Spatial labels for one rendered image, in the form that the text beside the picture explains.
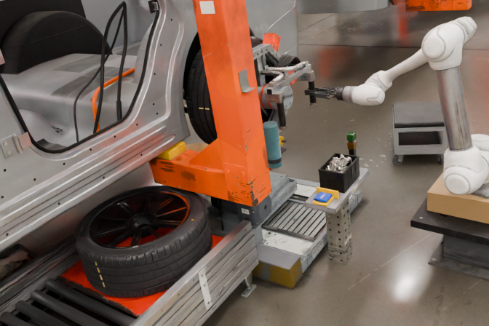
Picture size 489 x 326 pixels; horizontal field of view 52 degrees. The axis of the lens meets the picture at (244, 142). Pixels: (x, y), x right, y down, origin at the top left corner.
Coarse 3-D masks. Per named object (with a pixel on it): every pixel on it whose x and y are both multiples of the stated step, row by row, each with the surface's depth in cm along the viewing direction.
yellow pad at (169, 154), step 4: (176, 144) 268; (180, 144) 268; (184, 144) 270; (172, 148) 264; (176, 148) 265; (180, 148) 268; (184, 148) 270; (164, 152) 262; (168, 152) 261; (172, 152) 263; (176, 152) 265; (180, 152) 268; (156, 156) 268; (160, 156) 266; (164, 156) 264; (168, 156) 262; (172, 156) 263; (176, 156) 265
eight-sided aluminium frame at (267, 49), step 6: (252, 48) 275; (258, 48) 273; (264, 48) 275; (270, 48) 279; (258, 54) 271; (270, 54) 282; (276, 54) 286; (270, 60) 291; (276, 60) 289; (276, 66) 297; (288, 84) 301; (276, 114) 302; (276, 120) 303
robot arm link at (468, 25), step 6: (462, 18) 218; (468, 18) 217; (456, 24) 215; (462, 24) 216; (468, 24) 215; (474, 24) 218; (462, 30) 214; (468, 30) 216; (474, 30) 217; (468, 36) 218
